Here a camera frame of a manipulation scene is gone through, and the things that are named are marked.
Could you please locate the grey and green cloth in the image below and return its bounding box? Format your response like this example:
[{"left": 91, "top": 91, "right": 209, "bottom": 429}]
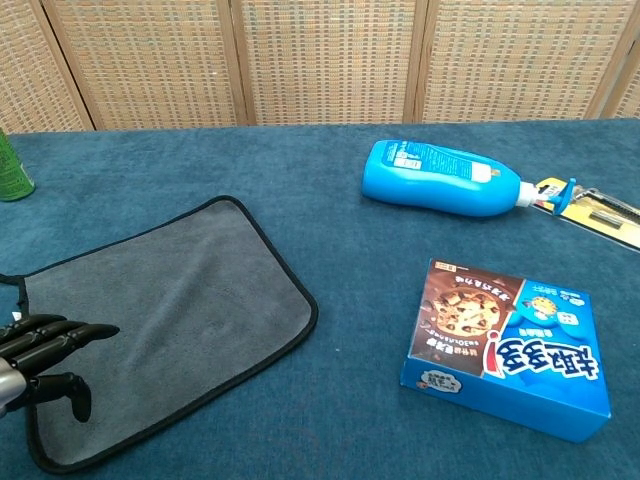
[{"left": 0, "top": 194, "right": 320, "bottom": 475}]

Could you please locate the green drink can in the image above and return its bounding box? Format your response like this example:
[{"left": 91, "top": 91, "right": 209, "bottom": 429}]
[{"left": 0, "top": 127, "right": 37, "bottom": 203}]

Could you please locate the blue cookie box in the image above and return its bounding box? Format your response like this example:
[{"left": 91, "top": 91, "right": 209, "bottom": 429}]
[{"left": 399, "top": 258, "right": 612, "bottom": 444}]

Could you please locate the blue carpet table cover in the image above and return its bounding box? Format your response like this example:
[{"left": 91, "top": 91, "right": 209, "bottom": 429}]
[{"left": 0, "top": 117, "right": 640, "bottom": 480}]

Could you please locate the yellow razor blister pack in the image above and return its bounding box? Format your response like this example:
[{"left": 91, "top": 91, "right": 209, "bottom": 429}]
[{"left": 533, "top": 177, "right": 640, "bottom": 252}]

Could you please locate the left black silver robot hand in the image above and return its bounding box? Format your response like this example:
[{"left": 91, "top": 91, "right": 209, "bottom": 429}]
[{"left": 0, "top": 313, "right": 121, "bottom": 424}]

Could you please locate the woven bamboo folding screen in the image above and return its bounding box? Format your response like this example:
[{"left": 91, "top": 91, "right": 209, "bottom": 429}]
[{"left": 0, "top": 0, "right": 640, "bottom": 134}]

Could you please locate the blue detergent bottle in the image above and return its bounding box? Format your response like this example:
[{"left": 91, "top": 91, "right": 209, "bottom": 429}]
[{"left": 360, "top": 139, "right": 578, "bottom": 219}]

